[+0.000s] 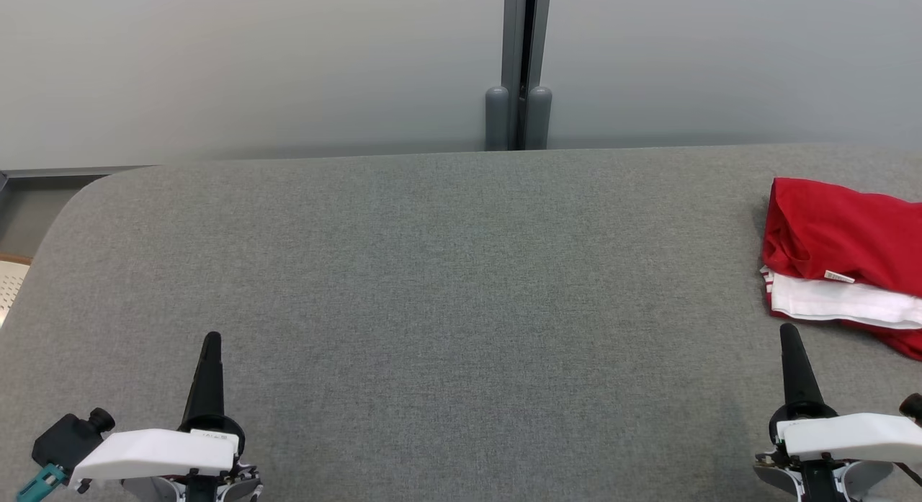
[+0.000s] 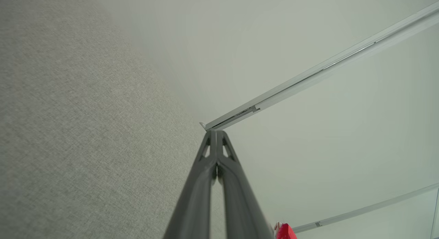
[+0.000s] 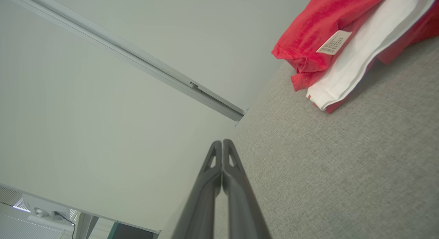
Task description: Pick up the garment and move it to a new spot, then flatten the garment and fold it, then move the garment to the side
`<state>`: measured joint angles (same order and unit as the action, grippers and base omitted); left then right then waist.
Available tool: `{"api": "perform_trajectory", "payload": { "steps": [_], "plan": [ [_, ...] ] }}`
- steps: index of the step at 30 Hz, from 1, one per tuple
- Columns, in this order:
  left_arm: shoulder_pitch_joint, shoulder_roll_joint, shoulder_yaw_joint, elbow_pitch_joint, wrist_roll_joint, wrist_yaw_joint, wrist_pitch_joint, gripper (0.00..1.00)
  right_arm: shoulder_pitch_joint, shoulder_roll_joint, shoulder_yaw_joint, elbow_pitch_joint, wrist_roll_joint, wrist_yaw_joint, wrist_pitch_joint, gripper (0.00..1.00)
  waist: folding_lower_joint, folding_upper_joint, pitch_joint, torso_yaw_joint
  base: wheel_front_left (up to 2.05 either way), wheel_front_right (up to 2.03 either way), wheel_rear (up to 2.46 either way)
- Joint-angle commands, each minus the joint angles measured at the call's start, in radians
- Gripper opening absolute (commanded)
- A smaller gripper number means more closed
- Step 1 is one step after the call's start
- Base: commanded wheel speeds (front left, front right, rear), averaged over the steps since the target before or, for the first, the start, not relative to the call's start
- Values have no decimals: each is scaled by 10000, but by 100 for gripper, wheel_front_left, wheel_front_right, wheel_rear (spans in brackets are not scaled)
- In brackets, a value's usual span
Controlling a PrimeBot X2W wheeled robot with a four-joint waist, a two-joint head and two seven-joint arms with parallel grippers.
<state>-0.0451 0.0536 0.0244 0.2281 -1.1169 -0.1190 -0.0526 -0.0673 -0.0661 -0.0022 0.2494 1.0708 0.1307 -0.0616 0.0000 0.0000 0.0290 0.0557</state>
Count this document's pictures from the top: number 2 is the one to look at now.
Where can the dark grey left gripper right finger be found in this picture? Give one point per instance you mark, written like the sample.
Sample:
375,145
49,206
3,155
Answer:
240,215

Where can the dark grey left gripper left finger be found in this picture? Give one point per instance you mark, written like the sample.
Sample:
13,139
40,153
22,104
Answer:
192,211

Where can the folded red garment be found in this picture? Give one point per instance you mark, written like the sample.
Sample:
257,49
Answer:
286,232

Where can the grey slim partition post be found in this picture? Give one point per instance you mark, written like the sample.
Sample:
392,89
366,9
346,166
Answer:
360,210

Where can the grey double partition post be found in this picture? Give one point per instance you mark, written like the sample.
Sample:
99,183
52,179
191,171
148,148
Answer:
329,69

